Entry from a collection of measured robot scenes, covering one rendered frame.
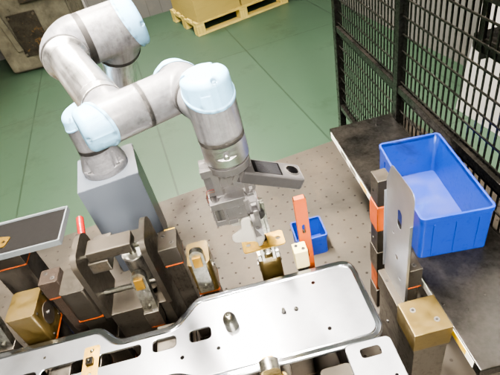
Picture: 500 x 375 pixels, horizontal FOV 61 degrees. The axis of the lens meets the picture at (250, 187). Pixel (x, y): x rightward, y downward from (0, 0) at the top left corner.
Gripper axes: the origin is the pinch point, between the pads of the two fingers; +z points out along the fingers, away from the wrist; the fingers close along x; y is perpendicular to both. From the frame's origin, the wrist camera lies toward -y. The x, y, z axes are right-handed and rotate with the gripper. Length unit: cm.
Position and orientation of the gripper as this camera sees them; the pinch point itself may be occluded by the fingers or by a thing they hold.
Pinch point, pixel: (261, 235)
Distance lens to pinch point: 83.5
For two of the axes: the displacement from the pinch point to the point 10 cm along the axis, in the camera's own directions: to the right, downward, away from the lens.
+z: 2.0, 7.5, 6.4
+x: 1.7, 6.1, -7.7
